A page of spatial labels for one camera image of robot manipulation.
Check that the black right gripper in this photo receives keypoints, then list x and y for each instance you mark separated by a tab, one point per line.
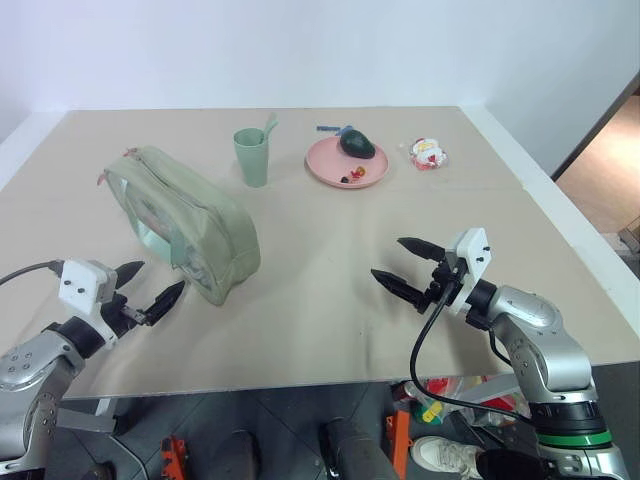
442	285

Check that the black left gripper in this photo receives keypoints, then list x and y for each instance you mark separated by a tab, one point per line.
120	315

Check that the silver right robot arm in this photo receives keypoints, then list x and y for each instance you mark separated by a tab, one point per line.
540	325

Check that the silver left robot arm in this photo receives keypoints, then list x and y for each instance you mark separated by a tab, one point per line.
25	365

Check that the green fabric pouch bag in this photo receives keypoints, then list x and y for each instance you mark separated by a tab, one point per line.
200	220

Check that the beige table cloth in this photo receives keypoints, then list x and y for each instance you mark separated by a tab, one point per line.
320	280

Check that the red yellow small toy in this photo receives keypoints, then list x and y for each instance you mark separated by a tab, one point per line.
358	173

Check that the red white snack packet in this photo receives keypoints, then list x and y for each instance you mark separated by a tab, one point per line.
426	153

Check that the clear bag of colourful items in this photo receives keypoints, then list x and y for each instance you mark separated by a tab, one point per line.
450	387

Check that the dark green avocado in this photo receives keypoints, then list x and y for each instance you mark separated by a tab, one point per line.
356	144

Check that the pink round plate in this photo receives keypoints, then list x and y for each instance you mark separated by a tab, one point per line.
325	162

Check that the blue flat stick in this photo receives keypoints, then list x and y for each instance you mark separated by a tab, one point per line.
327	129

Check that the green plastic cup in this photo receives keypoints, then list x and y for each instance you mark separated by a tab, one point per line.
252	160

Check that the orange metal stand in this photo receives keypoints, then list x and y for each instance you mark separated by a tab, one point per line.
173	457
400	445

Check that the white sneaker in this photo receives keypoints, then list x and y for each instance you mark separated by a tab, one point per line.
442	455

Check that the dark rounded shape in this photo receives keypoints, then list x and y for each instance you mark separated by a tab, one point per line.
355	450

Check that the green plastic spoon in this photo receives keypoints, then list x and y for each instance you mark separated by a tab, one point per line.
270	125

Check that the brown cardboard box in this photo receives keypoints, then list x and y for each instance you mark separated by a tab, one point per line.
631	235

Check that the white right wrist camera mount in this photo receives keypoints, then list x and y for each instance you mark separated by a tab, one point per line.
472	250

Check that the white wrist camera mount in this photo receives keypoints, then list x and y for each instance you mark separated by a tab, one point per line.
472	250
80	282

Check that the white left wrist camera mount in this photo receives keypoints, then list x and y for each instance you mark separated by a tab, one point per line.
80	282

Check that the grey table bracket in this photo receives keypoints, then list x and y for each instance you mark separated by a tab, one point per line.
85	420

